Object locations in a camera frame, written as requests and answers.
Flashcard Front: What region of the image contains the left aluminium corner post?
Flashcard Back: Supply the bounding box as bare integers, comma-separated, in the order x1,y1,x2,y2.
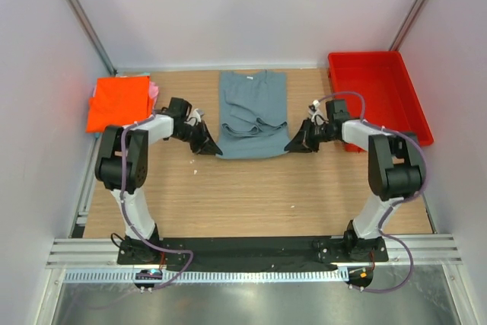
66,0,117,76

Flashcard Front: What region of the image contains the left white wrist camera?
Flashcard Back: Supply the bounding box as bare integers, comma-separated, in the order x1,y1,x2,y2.
186,108,205,126

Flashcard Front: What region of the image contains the red plastic bin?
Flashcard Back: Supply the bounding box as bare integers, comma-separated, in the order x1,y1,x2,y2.
328,51,434,146

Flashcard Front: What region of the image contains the slotted cable duct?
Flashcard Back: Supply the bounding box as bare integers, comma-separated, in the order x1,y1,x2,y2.
64,267,349,284

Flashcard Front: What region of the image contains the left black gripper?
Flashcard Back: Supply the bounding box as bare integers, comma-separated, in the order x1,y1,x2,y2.
173,120,222,156

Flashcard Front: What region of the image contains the right aluminium corner post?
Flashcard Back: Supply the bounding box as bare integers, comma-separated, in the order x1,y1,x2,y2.
389,0,428,52

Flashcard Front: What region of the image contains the aluminium corner post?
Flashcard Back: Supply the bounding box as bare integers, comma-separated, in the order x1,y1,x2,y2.
389,0,428,52
66,0,117,76

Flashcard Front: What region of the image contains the folded orange t shirt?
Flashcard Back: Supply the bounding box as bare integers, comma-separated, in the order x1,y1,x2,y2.
85,75,152,133

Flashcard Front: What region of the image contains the aluminium front rail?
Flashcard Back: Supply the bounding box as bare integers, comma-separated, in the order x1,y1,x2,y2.
46,234,463,269

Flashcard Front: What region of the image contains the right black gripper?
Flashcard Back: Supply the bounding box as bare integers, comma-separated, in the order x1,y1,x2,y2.
286,117,336,153

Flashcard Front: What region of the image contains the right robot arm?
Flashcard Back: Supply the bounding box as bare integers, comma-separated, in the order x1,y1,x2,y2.
285,99,426,263

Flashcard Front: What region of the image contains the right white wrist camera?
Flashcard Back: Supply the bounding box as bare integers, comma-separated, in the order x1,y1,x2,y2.
308,100,327,126

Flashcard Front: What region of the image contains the folded pink t shirt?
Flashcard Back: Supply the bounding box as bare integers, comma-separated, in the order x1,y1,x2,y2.
148,81,159,111

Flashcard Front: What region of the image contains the grey-blue t shirt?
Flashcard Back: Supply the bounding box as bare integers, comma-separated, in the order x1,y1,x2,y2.
217,70,290,160

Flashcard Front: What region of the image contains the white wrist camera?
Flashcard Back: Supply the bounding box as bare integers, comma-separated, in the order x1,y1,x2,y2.
308,100,327,126
186,108,205,126

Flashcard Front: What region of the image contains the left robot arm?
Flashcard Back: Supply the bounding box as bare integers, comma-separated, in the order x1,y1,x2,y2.
94,97,222,264

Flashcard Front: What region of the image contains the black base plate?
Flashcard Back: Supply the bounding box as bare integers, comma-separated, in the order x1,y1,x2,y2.
117,236,389,272

